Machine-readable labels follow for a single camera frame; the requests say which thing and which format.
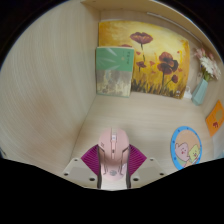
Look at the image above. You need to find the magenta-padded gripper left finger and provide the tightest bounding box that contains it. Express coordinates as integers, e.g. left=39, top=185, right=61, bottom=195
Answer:
left=62, top=143, right=102, bottom=190

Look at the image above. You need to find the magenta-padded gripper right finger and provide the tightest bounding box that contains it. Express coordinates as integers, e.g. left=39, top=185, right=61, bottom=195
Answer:
left=125, top=143, right=168, bottom=189

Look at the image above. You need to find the pink computer mouse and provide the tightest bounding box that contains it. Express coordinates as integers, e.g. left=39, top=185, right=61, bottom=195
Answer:
left=97, top=127, right=131, bottom=184

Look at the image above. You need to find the round blue-rimmed cartoon mouse pad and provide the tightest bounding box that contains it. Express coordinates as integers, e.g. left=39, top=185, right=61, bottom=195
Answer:
left=170, top=125, right=203, bottom=171

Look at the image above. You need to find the white power adapter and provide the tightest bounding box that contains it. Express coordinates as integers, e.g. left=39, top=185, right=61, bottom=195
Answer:
left=183, top=85, right=194, bottom=100

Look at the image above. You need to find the orange book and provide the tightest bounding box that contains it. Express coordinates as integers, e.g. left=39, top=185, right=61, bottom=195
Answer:
left=205, top=99, right=224, bottom=138

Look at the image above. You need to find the pale teal faceted vase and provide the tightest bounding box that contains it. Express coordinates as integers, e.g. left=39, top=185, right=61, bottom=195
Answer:
left=191, top=78, right=209, bottom=107

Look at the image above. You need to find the green and beige book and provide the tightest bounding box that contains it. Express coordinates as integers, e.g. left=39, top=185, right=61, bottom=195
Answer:
left=95, top=46, right=135, bottom=98

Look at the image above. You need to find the yellow poppy flower painting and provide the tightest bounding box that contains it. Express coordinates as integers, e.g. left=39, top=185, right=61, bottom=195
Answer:
left=97, top=19, right=191, bottom=100

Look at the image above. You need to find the pink and white flower bouquet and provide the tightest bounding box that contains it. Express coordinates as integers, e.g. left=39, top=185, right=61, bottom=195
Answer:
left=194, top=46, right=222, bottom=82

